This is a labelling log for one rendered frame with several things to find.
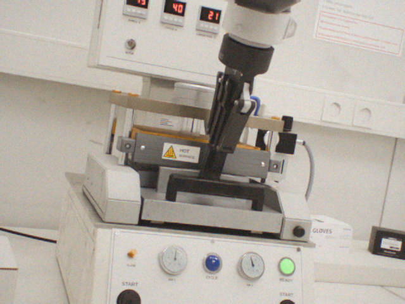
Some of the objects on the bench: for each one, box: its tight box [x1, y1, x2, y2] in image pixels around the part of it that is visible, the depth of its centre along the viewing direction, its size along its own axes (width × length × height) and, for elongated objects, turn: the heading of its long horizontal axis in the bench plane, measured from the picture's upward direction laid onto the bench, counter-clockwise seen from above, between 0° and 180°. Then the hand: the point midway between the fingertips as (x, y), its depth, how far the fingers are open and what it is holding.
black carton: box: [368, 225, 405, 260], centre depth 169 cm, size 6×9×7 cm
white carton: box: [309, 214, 352, 253], centre depth 162 cm, size 12×23×7 cm, turn 56°
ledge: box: [313, 239, 405, 288], centre depth 169 cm, size 30×84×4 cm, turn 46°
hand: (212, 166), depth 96 cm, fingers closed, pressing on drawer
